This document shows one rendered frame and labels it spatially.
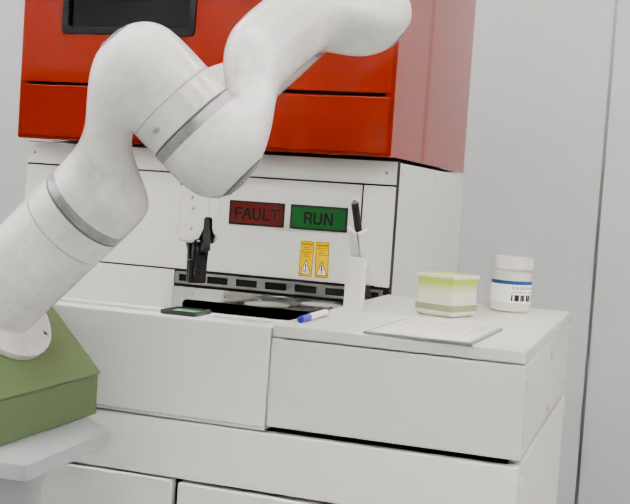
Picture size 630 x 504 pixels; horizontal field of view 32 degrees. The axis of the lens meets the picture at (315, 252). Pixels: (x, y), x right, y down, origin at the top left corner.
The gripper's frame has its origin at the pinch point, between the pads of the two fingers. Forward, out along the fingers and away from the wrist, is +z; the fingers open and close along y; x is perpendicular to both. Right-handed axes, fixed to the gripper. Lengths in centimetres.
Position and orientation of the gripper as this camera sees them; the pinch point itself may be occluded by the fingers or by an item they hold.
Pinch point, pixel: (196, 271)
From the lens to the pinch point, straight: 191.7
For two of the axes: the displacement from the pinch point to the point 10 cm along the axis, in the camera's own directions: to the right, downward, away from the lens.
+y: 3.9, 0.7, -9.2
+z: -0.7, 10.0, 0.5
